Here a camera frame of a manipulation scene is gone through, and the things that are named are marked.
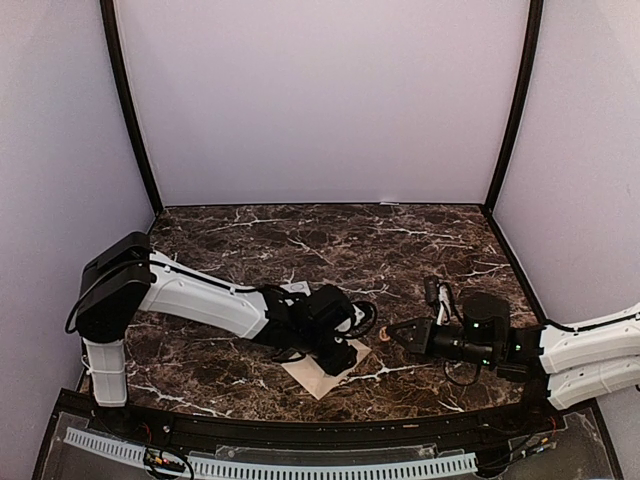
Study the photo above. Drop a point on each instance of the white sticker sheet with seals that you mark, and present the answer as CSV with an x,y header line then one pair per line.
x,y
297,287

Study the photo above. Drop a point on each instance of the pink envelope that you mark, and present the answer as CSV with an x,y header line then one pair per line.
x,y
314,379

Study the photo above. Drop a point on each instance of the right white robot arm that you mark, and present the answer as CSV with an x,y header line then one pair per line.
x,y
578,361

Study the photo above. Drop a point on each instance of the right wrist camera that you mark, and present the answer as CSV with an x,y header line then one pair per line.
x,y
439,297

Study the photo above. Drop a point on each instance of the black frame post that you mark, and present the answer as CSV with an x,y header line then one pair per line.
x,y
525,70
119,72

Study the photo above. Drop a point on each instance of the black left frame post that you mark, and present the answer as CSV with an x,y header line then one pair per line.
x,y
119,72

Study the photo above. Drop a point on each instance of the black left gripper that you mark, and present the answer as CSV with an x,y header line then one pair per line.
x,y
335,363

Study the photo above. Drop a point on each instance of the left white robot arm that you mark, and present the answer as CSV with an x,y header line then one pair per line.
x,y
130,276

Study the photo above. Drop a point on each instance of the white slotted cable duct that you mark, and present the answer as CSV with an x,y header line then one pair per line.
x,y
234,462

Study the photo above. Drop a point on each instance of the black right frame post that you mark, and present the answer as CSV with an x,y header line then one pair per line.
x,y
525,70

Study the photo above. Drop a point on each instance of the black front table rail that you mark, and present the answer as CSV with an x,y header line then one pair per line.
x,y
204,405

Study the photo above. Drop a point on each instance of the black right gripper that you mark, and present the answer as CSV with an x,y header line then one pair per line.
x,y
421,334

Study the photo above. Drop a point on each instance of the round brown seal sticker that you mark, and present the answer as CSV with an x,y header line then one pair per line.
x,y
383,335

